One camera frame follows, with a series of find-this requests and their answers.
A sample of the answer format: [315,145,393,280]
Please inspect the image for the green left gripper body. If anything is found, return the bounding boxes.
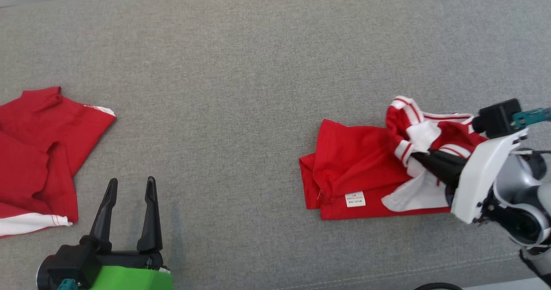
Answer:
[88,250,173,290]

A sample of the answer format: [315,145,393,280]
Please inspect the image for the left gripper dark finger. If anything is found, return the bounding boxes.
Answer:
[80,178,118,253]
[137,176,164,253]

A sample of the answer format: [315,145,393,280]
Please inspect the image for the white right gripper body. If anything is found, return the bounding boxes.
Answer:
[450,128,529,225]

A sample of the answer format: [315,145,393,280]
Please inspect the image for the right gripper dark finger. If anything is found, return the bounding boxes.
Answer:
[411,149,469,188]

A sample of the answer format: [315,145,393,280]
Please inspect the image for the red white-trimmed basketball jersey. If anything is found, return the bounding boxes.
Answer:
[299,96,489,221]

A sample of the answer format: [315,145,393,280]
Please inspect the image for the red shorts with white stripe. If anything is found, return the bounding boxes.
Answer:
[0,86,117,239]

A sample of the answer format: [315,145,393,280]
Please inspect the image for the grey fabric sofa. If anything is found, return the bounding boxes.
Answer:
[0,0,551,290]

